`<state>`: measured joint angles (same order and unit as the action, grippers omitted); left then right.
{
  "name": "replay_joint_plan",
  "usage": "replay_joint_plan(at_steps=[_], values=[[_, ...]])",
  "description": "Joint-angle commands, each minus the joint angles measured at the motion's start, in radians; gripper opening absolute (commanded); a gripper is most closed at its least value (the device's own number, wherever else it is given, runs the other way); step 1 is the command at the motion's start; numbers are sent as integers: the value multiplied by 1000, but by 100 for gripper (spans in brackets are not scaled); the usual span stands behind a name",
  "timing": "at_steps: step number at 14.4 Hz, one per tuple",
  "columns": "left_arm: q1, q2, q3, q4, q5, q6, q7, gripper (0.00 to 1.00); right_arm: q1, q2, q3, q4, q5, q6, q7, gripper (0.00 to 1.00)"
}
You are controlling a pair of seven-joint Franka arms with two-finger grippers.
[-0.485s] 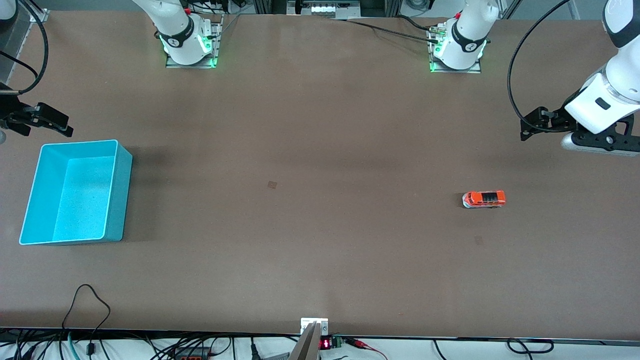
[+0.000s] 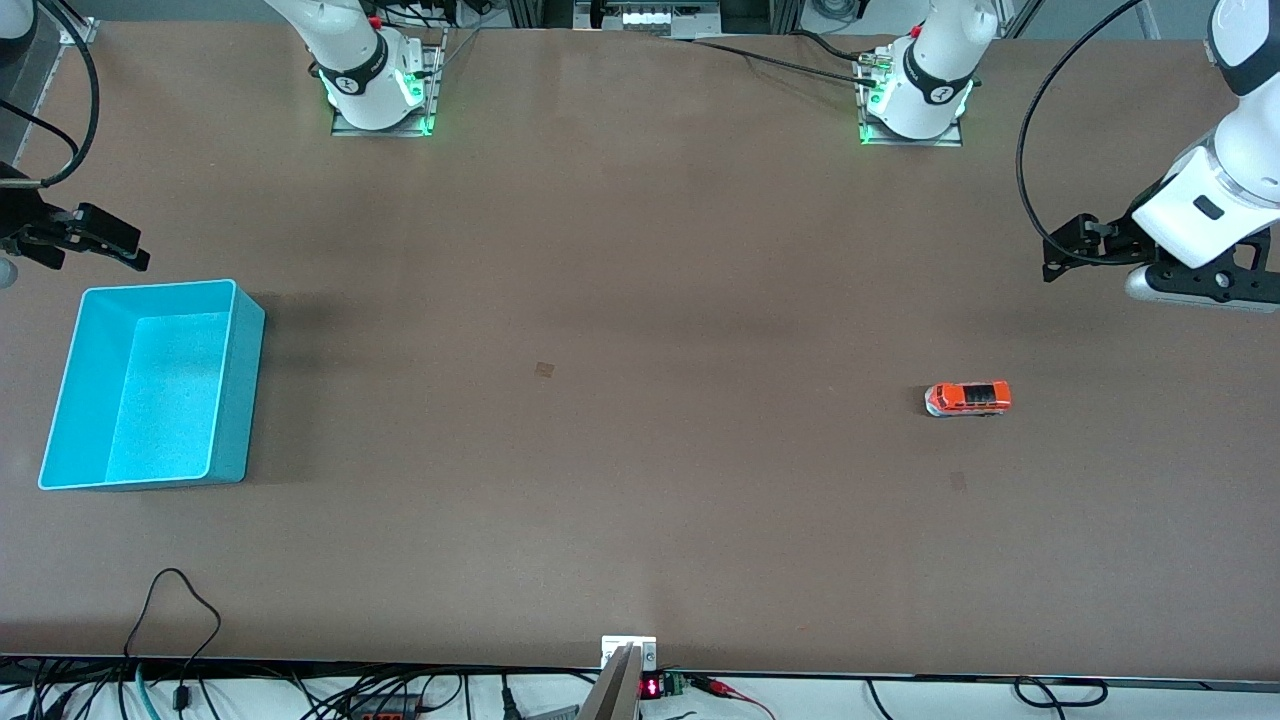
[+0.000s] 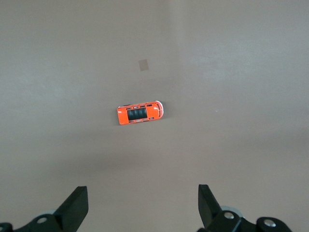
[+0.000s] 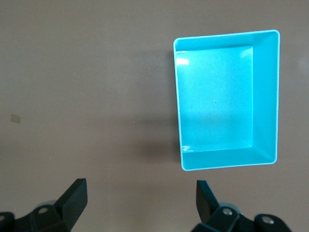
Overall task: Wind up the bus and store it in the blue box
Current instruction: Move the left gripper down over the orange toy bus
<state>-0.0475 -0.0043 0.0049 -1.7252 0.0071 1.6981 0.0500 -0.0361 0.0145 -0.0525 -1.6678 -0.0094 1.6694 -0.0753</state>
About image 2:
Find orange toy bus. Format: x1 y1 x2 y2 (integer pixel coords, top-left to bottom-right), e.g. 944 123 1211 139
924 380 1013 419

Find blue plastic box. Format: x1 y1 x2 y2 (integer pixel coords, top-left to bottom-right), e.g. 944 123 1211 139
38 279 267 492

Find white light device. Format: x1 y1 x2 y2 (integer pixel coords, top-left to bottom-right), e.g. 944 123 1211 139
620 8 721 31

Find orange power strip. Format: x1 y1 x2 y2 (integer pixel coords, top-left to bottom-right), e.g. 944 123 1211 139
345 695 421 720

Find grey aluminium bar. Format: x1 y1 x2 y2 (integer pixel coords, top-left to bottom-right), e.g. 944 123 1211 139
578 645 641 720

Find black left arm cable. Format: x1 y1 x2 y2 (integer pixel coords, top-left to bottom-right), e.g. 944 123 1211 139
1016 0 1146 266

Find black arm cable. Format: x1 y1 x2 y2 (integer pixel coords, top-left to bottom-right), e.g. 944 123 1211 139
0 0 101 191
1016 0 1146 266

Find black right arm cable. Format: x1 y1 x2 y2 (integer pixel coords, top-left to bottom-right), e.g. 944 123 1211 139
0 0 101 191

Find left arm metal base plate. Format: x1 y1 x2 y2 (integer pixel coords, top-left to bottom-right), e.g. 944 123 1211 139
855 50 966 149

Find grey corner metal rail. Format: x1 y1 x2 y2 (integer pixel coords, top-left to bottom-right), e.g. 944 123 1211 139
0 15 101 166

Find short black table cable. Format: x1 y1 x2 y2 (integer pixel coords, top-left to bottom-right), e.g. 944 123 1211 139
790 30 871 63

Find thick black table cable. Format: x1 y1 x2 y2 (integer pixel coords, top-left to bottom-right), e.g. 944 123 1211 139
660 35 881 87

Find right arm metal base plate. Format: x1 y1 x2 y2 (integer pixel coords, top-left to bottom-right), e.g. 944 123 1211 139
330 25 446 138

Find silver aluminium frame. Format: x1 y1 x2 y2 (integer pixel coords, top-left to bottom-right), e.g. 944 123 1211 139
505 0 806 41

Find black coiled cable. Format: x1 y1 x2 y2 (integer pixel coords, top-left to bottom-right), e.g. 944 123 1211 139
1013 677 1109 709

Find black looped cable with block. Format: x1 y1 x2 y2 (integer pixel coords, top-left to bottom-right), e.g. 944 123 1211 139
122 568 223 720

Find red clip wires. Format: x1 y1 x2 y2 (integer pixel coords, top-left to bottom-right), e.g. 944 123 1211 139
690 675 776 720

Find white bracket plate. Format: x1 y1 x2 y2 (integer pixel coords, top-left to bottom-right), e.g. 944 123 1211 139
601 636 658 671

